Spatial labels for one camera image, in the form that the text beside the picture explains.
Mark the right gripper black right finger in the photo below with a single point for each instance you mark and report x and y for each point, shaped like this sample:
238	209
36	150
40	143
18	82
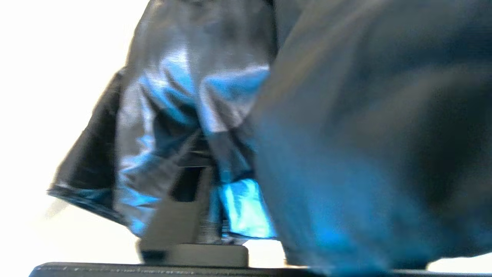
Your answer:
296	256

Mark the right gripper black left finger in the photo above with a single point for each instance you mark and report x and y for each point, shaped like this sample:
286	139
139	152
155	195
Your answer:
180	231

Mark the black umbrella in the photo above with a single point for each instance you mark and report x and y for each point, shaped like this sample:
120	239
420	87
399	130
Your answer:
307	115

